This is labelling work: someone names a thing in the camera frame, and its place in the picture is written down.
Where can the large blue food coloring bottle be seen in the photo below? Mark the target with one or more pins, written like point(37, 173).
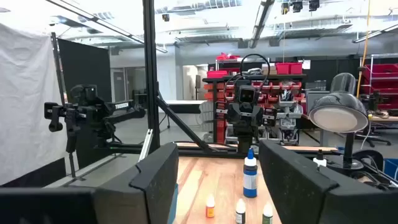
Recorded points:
point(250, 180)

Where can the ceiling light strip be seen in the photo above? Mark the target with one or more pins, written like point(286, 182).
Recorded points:
point(118, 29)
point(376, 32)
point(261, 21)

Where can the small black food coloring bottle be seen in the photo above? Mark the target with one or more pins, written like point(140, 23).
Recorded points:
point(240, 216)

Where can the small white ball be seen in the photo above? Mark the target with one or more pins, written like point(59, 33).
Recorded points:
point(210, 211)

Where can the metal rack with red bins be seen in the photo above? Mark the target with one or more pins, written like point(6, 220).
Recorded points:
point(382, 77)

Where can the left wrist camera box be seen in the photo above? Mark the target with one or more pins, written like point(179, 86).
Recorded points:
point(247, 95)

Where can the black office chair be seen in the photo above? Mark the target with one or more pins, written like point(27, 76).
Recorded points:
point(371, 140)

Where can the black tipped food coloring bottle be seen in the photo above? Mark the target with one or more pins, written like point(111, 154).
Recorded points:
point(319, 161)

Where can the shelving rack with red bins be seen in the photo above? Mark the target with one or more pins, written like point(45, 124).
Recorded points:
point(280, 68)

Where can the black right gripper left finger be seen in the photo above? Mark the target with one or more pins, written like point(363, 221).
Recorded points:
point(124, 199)

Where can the white fabric backdrop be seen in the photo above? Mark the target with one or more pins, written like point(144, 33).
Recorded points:
point(25, 93)

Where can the white table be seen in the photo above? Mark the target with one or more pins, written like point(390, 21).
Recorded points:
point(183, 102)

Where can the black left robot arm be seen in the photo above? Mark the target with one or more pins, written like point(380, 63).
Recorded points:
point(245, 143)

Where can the black aluminium table frame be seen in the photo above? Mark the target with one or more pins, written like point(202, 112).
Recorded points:
point(151, 77)

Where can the small green food coloring bottle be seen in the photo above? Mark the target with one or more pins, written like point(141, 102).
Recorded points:
point(267, 217)

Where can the teal plastic bin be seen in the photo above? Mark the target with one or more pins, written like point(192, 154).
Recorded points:
point(173, 205)

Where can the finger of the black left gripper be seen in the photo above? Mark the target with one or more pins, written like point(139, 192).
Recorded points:
point(232, 114)
point(259, 115)

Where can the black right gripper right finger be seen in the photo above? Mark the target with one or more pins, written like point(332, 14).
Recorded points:
point(311, 193)

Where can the black backdrop panel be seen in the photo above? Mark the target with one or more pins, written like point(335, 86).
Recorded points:
point(84, 62)

